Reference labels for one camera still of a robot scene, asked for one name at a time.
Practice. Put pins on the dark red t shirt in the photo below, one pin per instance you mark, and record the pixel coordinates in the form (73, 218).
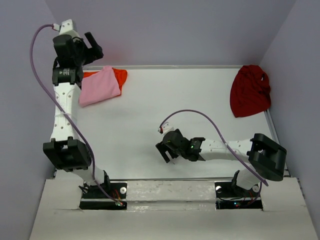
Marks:
(250, 92)

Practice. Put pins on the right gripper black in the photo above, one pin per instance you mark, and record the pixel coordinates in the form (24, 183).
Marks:
(162, 148)

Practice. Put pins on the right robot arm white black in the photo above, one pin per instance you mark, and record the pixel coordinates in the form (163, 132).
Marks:
(262, 158)

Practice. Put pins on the pink t shirt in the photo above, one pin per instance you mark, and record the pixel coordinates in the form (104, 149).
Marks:
(98, 86)

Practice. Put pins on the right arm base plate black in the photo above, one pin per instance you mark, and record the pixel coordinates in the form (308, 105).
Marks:
(230, 197)

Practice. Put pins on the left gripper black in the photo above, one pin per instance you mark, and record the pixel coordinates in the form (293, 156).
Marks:
(93, 53)

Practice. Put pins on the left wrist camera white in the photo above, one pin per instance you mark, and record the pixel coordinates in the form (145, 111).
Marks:
(67, 27)

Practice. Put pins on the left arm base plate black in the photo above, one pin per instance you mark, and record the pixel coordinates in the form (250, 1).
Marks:
(92, 198)

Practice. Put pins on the back table rail white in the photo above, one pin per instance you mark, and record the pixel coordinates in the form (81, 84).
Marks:
(165, 67)

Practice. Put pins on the orange t shirt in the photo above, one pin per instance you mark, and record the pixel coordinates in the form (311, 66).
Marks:
(120, 75)

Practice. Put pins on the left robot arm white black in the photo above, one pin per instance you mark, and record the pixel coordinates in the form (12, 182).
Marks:
(67, 148)

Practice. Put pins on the front table rail metal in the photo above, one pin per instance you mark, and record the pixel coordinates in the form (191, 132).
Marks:
(174, 179)

